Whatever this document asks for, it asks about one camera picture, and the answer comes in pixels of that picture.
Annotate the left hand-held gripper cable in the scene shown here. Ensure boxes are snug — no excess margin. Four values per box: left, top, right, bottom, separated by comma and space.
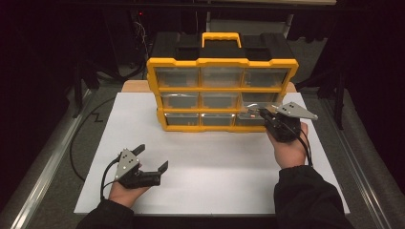
99, 156, 122, 201

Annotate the bundle of thin wires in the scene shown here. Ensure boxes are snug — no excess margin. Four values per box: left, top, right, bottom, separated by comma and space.
132, 12, 151, 70

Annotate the metal floor rail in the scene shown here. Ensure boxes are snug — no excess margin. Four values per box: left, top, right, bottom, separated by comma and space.
318, 94, 394, 229
12, 89, 94, 229

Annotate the right hand-held gripper cable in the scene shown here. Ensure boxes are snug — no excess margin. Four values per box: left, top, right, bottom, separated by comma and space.
286, 122, 315, 168

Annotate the yellow and black organizer cabinet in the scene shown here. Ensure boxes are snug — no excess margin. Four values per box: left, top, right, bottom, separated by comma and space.
146, 31, 300, 134

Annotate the set of clear drawers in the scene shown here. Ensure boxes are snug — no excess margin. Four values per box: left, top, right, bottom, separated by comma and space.
154, 66, 289, 127

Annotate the hand-held gripper cable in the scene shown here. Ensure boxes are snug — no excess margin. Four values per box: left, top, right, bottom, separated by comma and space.
286, 122, 315, 168
99, 156, 122, 201

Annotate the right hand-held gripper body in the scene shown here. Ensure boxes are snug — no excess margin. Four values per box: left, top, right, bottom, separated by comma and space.
264, 101, 319, 143

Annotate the clear plastic drawer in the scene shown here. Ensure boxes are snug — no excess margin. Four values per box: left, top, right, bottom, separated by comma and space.
237, 101, 282, 127

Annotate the black metal stand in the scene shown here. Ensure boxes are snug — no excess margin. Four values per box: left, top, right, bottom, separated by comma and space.
72, 60, 100, 119
297, 68, 349, 131

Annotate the person's left hand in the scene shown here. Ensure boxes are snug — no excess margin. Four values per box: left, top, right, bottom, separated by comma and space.
108, 181, 151, 209

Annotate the person's right hand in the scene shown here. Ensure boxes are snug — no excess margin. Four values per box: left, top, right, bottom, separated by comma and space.
266, 122, 309, 170

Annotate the black floor cable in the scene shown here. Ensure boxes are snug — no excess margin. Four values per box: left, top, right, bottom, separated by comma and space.
69, 96, 117, 183

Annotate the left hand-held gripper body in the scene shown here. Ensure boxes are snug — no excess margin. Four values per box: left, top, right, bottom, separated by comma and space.
114, 148, 161, 189

